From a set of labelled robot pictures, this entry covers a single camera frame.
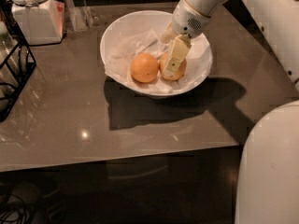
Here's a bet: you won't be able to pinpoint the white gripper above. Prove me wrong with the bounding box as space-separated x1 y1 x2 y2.
160 0 210 77

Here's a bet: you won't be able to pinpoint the orange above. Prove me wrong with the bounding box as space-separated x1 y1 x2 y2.
159 52 187 81
130 53 159 83

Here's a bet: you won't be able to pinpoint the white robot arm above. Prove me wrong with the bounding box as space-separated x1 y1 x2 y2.
161 0 299 224

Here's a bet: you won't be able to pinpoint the white bowl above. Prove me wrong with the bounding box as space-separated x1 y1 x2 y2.
99 9 214 98

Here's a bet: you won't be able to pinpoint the white paper liner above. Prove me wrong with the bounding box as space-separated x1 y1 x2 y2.
105 13 214 95

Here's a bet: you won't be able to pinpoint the black wire rack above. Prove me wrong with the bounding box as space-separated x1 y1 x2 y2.
0 0 36 121

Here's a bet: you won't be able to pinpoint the black cables on floor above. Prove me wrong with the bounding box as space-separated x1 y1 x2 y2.
0 184 41 224

